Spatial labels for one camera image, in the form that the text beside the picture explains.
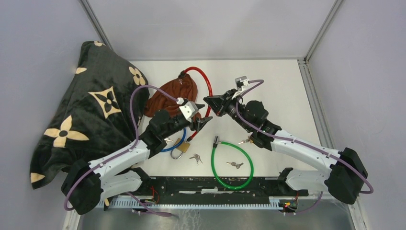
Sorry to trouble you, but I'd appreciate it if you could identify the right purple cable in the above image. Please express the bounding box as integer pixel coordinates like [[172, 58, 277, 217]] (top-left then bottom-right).
[[235, 79, 374, 195]]

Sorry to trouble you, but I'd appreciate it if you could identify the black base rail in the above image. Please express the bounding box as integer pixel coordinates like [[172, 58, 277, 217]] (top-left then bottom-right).
[[133, 176, 309, 205]]

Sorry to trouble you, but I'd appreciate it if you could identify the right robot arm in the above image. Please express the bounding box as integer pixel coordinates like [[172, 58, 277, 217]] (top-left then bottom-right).
[[203, 92, 373, 205]]

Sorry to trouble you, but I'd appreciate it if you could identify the green cable lock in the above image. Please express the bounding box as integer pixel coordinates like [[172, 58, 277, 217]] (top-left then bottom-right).
[[211, 136, 254, 191]]

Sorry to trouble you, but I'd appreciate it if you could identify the small brass padlock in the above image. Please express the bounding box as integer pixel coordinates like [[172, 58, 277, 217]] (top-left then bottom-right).
[[238, 137, 253, 145]]

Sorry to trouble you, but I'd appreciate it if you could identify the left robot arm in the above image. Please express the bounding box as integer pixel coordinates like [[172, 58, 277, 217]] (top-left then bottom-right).
[[61, 102, 212, 215]]

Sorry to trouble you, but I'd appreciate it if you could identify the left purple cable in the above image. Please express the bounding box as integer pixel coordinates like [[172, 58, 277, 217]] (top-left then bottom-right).
[[63, 85, 185, 212]]

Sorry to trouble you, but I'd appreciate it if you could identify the large brass padlock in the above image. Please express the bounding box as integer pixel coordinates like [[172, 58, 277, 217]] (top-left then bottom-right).
[[170, 138, 190, 160]]

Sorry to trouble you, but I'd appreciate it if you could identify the red cable lock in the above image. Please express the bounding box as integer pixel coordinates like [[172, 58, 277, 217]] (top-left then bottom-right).
[[178, 67, 214, 142]]

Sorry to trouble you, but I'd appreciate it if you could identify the purple cable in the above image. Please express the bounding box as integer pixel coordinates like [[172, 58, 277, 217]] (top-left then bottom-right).
[[63, 85, 185, 212], [235, 79, 374, 195]]

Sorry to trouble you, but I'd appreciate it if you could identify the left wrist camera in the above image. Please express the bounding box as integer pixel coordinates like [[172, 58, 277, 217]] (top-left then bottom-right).
[[177, 98, 199, 122]]

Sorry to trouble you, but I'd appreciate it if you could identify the aluminium frame right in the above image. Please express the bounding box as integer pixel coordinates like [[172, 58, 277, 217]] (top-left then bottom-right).
[[297, 58, 370, 230]]

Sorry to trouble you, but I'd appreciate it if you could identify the brown cloth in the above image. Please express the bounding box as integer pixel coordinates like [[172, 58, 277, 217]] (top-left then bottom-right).
[[144, 74, 198, 117]]

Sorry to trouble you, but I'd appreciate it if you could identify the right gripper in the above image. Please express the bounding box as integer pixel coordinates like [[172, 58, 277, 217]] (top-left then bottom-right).
[[205, 88, 252, 132]]

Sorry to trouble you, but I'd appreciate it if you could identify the blue cable lock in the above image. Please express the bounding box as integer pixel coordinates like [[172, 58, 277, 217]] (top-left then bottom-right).
[[160, 128, 187, 152]]

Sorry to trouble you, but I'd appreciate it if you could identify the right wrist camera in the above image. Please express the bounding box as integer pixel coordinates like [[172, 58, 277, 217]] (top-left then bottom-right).
[[235, 76, 249, 91]]

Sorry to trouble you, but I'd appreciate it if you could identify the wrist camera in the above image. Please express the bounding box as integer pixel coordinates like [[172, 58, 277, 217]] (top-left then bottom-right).
[[177, 98, 199, 122], [235, 76, 249, 91]]

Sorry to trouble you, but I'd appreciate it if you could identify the black floral blanket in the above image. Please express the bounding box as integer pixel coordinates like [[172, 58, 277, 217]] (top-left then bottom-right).
[[30, 41, 149, 189]]

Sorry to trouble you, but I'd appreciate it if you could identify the key bunch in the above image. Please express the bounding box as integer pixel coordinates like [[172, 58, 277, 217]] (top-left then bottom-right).
[[189, 153, 202, 165], [227, 162, 244, 169]]

